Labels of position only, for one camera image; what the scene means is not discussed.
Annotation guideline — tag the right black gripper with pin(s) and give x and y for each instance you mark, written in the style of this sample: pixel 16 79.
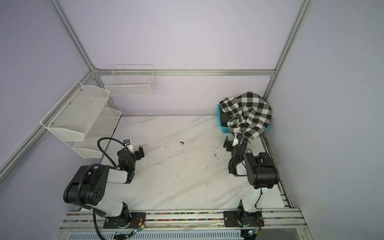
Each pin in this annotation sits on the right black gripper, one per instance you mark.
pixel 233 144

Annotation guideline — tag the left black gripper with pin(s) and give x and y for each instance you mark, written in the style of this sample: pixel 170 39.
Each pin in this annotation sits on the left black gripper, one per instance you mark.
pixel 135 154

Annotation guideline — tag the black white checkered shirt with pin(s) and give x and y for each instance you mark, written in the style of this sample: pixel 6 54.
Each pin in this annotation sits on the black white checkered shirt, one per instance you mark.
pixel 249 115

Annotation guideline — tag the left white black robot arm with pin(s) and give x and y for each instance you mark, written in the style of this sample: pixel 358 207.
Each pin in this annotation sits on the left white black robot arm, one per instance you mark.
pixel 87 188

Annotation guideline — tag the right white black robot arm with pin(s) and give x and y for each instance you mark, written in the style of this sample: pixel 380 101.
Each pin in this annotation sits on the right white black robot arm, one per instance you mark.
pixel 260 171

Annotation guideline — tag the teal plastic basket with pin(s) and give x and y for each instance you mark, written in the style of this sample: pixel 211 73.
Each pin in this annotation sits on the teal plastic basket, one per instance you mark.
pixel 222 121

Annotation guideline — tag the white mesh lower shelf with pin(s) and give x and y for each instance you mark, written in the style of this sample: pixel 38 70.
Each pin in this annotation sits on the white mesh lower shelf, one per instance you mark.
pixel 104 126

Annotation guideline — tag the white mesh shelf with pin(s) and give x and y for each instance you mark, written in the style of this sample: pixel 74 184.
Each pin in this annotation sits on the white mesh shelf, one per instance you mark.
pixel 104 126
pixel 72 118

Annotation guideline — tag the white mesh upper shelf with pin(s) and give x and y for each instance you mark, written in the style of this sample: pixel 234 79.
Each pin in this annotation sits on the white mesh upper shelf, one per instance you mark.
pixel 72 118

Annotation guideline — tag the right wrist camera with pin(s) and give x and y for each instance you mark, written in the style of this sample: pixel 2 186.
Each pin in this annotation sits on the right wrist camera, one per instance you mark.
pixel 238 139

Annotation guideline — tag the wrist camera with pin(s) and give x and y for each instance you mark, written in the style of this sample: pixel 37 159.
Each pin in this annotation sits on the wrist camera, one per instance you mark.
pixel 238 139
pixel 128 145

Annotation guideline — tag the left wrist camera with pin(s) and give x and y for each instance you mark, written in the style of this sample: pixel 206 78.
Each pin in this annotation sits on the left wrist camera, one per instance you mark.
pixel 128 145

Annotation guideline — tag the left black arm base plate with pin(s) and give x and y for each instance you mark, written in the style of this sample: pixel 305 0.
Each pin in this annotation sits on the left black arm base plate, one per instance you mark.
pixel 130 221

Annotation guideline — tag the white wire basket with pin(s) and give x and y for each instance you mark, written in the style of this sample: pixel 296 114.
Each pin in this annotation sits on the white wire basket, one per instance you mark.
pixel 131 80

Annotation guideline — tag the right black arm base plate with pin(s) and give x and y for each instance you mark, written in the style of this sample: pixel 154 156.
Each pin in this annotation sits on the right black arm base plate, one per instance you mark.
pixel 243 219

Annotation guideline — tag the aluminium frame back bar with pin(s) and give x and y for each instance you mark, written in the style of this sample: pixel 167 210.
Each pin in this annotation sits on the aluminium frame back bar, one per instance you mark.
pixel 190 72

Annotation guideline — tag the aluminium mounting rail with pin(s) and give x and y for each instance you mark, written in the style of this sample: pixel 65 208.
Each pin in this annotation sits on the aluminium mounting rail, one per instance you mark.
pixel 192 220

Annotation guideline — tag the white slotted cable duct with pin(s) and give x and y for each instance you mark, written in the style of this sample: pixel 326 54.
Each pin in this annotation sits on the white slotted cable duct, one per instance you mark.
pixel 166 235

